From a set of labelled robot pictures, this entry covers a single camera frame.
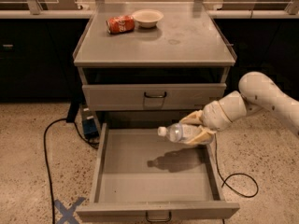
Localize closed grey upper drawer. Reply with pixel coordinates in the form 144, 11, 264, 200
82, 83, 226, 111

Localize grey drawer cabinet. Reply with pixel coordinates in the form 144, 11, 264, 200
74, 2, 235, 129

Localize blue tape cross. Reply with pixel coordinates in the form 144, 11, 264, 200
54, 197, 85, 224

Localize open grey drawer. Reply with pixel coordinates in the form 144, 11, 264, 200
77, 124, 239, 223

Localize black cable right floor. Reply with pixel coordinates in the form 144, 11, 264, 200
212, 133, 260, 200

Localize black cable floor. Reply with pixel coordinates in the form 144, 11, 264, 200
43, 118, 101, 224
212, 133, 260, 200

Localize black cable left floor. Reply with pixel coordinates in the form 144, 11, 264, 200
43, 118, 101, 224

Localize clear plastic water bottle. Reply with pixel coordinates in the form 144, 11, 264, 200
157, 123, 198, 145

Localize white bowl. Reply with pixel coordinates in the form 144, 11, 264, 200
132, 9, 164, 28

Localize blue power box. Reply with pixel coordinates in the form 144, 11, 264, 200
80, 105, 98, 139

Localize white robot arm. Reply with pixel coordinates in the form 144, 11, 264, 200
180, 72, 299, 146

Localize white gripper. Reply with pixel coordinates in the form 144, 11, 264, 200
179, 91, 247, 146

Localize dark lab bench cabinets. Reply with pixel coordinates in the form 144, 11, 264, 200
0, 18, 299, 103

